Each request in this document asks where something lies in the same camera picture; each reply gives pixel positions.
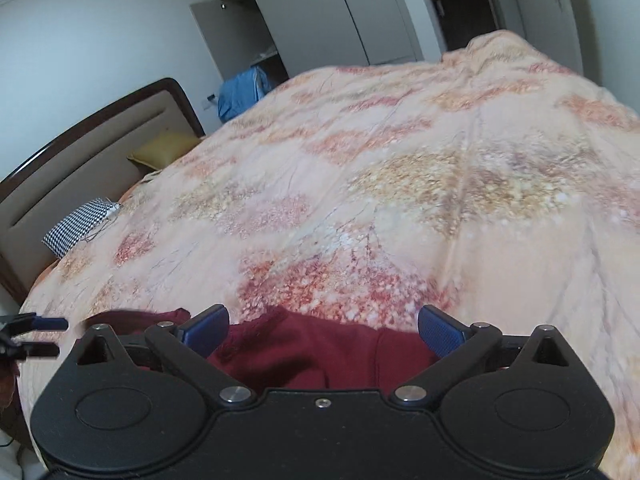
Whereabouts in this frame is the houndstooth pillow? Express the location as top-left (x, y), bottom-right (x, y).
top-left (42, 199), bottom-right (121, 259)

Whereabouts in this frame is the white charger with cable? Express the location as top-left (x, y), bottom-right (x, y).
top-left (84, 202), bottom-right (122, 242)

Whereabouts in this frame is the grey door frame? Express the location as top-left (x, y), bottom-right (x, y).
top-left (415, 0), bottom-right (507, 57)

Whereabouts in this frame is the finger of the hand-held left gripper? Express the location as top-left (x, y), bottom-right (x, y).
top-left (1, 312), bottom-right (70, 334)
top-left (0, 341), bottom-right (61, 361)

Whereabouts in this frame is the open grey wardrobe door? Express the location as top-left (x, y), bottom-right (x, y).
top-left (190, 0), bottom-right (237, 82)

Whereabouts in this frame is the beige padded headboard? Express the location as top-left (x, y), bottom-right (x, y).
top-left (0, 77), bottom-right (207, 306)

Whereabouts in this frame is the floral peach quilt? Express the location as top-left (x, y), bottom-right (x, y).
top-left (17, 30), bottom-right (640, 480)

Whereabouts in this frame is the grey built-in wardrobe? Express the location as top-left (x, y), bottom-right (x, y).
top-left (200, 0), bottom-right (443, 81)

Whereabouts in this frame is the blue garment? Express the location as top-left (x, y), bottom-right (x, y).
top-left (217, 66), bottom-right (273, 123)

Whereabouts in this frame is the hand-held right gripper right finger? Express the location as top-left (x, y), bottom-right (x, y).
top-left (387, 304), bottom-right (573, 407)

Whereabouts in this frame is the olive yellow pillow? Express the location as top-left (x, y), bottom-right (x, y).
top-left (127, 130), bottom-right (201, 170)

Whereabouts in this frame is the white room door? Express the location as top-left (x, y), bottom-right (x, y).
top-left (500, 0), bottom-right (586, 77)

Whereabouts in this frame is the dark red sweater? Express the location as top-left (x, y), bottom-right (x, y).
top-left (82, 306), bottom-right (441, 392)

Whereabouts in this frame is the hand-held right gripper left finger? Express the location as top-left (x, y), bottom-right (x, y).
top-left (72, 304), bottom-right (258, 407)

